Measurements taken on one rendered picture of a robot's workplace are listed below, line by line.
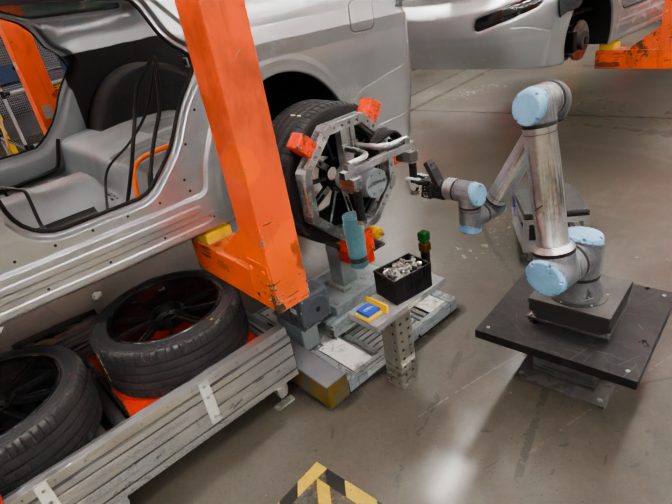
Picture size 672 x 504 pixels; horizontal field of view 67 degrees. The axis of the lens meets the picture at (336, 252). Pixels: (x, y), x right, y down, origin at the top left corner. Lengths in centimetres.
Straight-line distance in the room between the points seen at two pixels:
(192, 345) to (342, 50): 160
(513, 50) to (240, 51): 310
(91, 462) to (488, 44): 391
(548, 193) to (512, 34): 277
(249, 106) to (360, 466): 139
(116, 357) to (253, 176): 92
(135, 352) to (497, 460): 144
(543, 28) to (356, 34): 211
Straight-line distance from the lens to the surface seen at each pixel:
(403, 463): 213
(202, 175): 235
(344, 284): 268
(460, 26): 464
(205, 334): 215
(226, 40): 176
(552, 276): 196
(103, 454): 210
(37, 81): 436
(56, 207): 295
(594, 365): 209
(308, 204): 220
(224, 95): 175
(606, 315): 217
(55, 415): 210
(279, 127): 233
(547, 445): 220
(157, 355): 215
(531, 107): 182
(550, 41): 464
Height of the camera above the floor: 166
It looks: 28 degrees down
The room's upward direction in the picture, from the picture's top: 10 degrees counter-clockwise
